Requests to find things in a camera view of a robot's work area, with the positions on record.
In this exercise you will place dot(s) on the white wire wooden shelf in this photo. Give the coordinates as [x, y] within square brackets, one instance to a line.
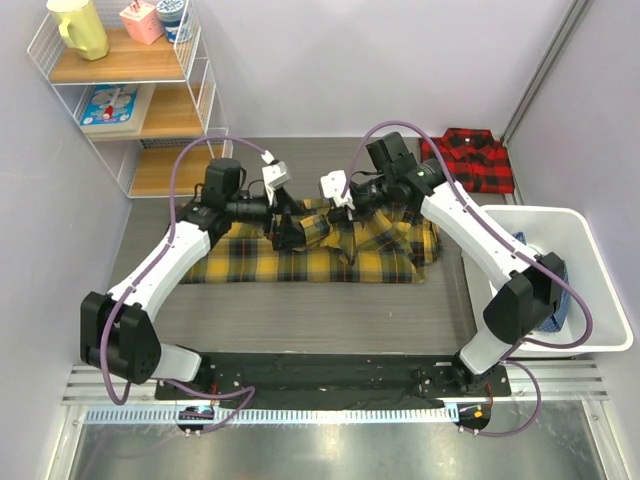
[138, 81]

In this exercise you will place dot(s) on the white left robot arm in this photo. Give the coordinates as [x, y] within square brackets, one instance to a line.
[117, 334]

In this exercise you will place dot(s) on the red plaid folded shirt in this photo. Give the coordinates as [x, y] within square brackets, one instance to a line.
[476, 159]

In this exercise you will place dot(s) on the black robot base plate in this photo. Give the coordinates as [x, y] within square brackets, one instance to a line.
[335, 382]

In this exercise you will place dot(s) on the aluminium rail frame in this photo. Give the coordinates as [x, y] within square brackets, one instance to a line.
[538, 381]

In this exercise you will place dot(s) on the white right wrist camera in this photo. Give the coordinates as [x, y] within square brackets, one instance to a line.
[333, 187]

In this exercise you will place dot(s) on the pink box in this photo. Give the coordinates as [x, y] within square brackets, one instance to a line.
[141, 22]

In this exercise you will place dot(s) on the white plastic bin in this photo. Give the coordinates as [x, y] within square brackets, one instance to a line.
[567, 233]

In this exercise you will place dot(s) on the yellow pitcher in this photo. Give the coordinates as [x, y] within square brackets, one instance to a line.
[80, 27]

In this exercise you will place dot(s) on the blue white patterned cup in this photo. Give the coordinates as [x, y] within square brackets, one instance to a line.
[174, 18]

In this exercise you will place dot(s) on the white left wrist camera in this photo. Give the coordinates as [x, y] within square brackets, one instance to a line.
[275, 174]

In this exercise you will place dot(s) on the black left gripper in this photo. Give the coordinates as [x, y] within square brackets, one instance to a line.
[287, 233]

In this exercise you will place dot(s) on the blue checked shirt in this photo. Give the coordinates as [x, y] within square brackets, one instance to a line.
[555, 322]

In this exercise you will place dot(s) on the blue white book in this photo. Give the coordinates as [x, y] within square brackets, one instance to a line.
[116, 110]

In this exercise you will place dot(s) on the yellow plaid long sleeve shirt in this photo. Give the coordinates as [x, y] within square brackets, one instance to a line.
[392, 245]

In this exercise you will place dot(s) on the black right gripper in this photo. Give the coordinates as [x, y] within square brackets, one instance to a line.
[339, 213]

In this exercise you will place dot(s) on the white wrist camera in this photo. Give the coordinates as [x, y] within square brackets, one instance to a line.
[333, 187]
[275, 174]

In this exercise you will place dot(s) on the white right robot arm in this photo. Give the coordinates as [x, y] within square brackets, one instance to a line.
[527, 283]

